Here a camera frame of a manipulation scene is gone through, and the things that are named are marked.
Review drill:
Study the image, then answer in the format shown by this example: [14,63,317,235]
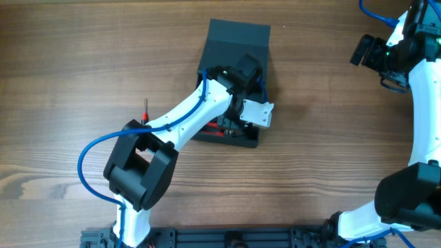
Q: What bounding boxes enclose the red handled pliers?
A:
[199,122,225,136]

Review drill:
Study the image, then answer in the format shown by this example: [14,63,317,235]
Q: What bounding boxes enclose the black storage box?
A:
[192,19,271,148]

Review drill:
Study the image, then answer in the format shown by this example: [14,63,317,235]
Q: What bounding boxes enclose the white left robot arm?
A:
[103,54,274,247]

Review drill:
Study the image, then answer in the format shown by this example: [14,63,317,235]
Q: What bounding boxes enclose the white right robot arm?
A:
[321,0,440,247]

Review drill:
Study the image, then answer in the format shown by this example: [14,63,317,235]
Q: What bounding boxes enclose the black red handled screwdriver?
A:
[141,99,149,125]

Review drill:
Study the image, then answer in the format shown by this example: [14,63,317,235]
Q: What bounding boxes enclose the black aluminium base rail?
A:
[79,223,385,248]

